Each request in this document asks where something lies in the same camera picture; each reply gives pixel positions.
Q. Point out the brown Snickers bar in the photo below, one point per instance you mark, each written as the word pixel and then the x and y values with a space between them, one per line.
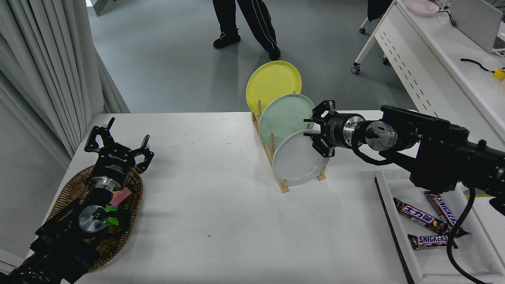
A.
pixel 444 209
pixel 432 240

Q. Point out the grey plate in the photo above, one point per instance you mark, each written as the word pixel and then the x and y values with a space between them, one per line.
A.
pixel 296 161

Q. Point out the white tray with dark edge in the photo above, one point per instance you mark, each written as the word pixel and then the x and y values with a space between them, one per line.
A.
pixel 430 268

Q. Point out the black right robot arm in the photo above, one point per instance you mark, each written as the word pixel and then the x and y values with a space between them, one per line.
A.
pixel 434 134

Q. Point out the person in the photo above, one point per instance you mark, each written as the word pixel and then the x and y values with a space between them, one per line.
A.
pixel 258 19

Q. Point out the brown wicker basket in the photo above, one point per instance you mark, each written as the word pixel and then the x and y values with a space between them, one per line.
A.
pixel 130 205

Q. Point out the snack bar with Chinese print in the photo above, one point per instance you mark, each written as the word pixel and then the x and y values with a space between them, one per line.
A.
pixel 418 215

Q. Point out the pink plate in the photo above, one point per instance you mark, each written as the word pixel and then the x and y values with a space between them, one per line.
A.
pixel 421 7

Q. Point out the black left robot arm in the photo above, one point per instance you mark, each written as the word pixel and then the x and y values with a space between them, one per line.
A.
pixel 59 240

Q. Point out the yellow plate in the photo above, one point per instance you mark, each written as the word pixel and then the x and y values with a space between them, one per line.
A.
pixel 270 83

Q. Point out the wooden plate rack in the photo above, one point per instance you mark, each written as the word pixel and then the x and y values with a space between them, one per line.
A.
pixel 284 187

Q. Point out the pale grey curtain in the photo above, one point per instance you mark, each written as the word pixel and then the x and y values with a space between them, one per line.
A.
pixel 43 71

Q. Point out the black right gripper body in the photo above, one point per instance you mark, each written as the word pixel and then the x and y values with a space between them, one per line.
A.
pixel 334 131

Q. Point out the pale green plate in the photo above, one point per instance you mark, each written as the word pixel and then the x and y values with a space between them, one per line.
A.
pixel 286 118

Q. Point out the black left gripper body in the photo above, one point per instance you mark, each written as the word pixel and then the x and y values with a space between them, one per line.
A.
pixel 112 165

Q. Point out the green paper piece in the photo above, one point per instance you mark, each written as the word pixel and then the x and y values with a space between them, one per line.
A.
pixel 113 221

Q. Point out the white desk with slotted panel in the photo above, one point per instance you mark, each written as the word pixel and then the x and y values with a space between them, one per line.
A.
pixel 418 71

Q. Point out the yellow plug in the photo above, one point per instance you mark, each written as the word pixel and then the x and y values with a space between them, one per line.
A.
pixel 500 74

